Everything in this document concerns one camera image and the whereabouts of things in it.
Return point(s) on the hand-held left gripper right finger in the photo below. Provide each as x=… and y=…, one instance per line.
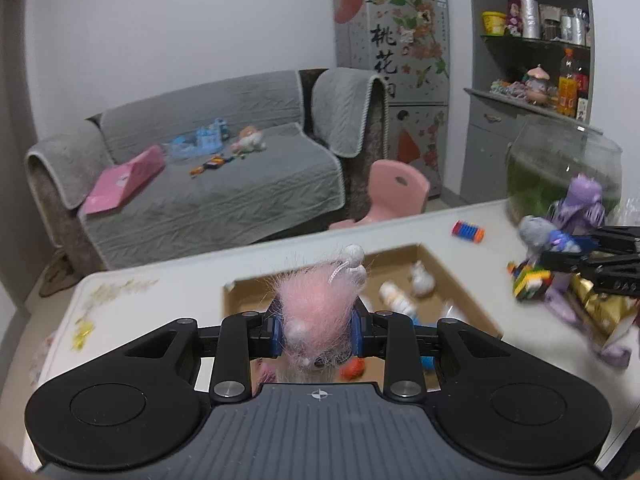
x=400, y=350

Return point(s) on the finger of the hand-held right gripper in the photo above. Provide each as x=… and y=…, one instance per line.
x=617, y=240
x=610, y=280

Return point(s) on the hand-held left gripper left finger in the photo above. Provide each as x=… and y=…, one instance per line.
x=235, y=350

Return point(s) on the red orange plastic toy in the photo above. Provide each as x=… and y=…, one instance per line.
x=397, y=299

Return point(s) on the brown cardboard box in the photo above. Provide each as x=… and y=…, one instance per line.
x=250, y=300

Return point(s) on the grey blue plush toy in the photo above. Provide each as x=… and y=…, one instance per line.
x=542, y=235

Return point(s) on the pink fluffy toy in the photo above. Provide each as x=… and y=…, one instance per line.
x=317, y=305

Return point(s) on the gold bag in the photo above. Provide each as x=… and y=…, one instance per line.
x=595, y=305

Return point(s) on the purple water bottle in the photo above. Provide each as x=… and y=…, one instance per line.
x=582, y=200

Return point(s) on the colourful block cube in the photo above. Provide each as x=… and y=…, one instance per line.
x=530, y=282

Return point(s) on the glass fish bowl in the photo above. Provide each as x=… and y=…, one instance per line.
x=550, y=170

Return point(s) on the colourful block stick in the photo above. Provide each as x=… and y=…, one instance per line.
x=468, y=231

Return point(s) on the grey covered sofa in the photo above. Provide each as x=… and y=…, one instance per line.
x=225, y=200

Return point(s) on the pink child chair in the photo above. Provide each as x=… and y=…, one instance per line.
x=395, y=190

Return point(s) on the orange drink bottle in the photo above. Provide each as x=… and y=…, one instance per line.
x=568, y=85

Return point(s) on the grey shelf cabinet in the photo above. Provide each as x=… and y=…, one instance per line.
x=485, y=135

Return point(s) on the pink capped jar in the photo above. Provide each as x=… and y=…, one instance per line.
x=536, y=85

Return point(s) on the slippers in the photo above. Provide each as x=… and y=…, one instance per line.
x=56, y=272

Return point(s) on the small plush toy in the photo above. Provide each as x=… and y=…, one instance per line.
x=248, y=141

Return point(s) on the blue toy castle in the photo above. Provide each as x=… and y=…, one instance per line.
x=200, y=141

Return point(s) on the silver packets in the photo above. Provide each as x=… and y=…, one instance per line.
x=575, y=29

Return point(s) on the flower decorated fridge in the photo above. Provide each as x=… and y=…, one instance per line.
x=400, y=125

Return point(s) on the silver roll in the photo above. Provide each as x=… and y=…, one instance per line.
x=530, y=19

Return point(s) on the purple packet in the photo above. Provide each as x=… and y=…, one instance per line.
x=514, y=17

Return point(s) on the yellow cup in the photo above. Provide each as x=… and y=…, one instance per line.
x=493, y=24

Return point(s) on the grey door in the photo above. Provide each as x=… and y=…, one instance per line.
x=12, y=135

